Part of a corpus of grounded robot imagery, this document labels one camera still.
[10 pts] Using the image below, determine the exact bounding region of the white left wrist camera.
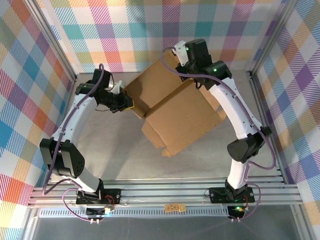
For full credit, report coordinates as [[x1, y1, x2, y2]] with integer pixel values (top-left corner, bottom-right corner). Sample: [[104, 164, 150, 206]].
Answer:
[[112, 79, 126, 95]]

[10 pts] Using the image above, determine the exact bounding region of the small brown circuit board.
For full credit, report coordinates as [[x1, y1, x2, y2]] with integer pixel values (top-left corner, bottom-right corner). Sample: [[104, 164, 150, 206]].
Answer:
[[164, 203, 180, 213]]

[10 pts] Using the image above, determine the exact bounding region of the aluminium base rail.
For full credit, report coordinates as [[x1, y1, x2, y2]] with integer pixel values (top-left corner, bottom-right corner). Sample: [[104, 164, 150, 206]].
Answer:
[[27, 178, 305, 208]]

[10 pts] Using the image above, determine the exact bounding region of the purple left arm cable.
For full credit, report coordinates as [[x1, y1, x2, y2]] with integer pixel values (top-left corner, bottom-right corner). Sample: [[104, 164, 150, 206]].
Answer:
[[42, 63, 113, 196]]

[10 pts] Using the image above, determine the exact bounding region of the black controller board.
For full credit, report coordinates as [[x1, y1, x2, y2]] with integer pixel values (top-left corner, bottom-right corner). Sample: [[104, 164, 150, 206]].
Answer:
[[85, 205, 116, 217], [227, 204, 247, 219]]

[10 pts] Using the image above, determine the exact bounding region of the black left controller board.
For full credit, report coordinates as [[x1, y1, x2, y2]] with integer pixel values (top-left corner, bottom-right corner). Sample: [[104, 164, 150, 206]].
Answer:
[[85, 205, 116, 217]]

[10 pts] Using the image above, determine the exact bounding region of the grey slotted cable duct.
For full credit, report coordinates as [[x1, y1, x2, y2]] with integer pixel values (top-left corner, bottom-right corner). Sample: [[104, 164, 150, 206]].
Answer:
[[37, 207, 232, 218]]

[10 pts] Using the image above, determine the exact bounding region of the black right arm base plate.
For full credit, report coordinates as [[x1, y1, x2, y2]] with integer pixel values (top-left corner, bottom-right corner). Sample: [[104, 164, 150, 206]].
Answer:
[[208, 186, 256, 204]]

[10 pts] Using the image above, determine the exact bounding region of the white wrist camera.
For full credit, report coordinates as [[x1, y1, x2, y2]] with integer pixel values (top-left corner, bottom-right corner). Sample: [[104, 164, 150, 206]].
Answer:
[[112, 79, 126, 95], [173, 41, 189, 66]]

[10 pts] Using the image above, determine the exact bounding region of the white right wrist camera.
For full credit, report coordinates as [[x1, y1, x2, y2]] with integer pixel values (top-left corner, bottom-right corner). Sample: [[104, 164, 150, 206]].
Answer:
[[173, 41, 189, 66]]

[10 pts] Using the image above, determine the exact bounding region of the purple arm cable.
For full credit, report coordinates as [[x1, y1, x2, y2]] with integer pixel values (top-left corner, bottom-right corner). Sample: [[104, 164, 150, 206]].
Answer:
[[42, 63, 113, 196], [161, 46, 278, 183]]

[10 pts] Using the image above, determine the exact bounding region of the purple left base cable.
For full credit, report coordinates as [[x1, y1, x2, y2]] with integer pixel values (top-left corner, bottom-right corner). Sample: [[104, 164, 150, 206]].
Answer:
[[61, 188, 101, 223]]

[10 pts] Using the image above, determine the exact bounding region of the black right controller board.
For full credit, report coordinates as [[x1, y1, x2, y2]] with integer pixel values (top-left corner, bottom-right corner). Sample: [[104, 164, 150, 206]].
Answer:
[[227, 204, 247, 219]]

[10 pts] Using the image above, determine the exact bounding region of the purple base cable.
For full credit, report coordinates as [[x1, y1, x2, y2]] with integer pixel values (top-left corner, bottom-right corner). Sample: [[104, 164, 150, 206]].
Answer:
[[61, 188, 101, 223], [231, 181, 262, 223]]

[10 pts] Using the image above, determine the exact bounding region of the aluminium frame post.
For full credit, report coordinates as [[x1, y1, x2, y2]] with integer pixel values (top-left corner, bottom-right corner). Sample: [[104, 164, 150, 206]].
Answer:
[[246, 0, 302, 77], [23, 0, 78, 83]]

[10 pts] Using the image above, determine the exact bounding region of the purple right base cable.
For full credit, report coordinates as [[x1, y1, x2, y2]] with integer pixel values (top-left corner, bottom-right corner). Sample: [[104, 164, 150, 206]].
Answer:
[[231, 181, 262, 223]]

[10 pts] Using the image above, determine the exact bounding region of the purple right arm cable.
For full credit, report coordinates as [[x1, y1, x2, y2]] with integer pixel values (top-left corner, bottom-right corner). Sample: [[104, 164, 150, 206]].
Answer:
[[161, 46, 278, 183]]

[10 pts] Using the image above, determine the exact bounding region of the brown cardboard box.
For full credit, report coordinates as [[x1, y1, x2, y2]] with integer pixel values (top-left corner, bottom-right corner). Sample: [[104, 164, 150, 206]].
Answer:
[[124, 48, 227, 158]]

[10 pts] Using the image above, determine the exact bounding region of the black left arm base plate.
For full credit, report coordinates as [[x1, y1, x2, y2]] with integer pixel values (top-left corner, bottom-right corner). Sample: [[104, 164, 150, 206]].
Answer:
[[75, 188, 122, 206]]

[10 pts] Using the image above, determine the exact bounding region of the aluminium side rail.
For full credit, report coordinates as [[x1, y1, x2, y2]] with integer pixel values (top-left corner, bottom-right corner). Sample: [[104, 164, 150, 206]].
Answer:
[[246, 71, 288, 185]]

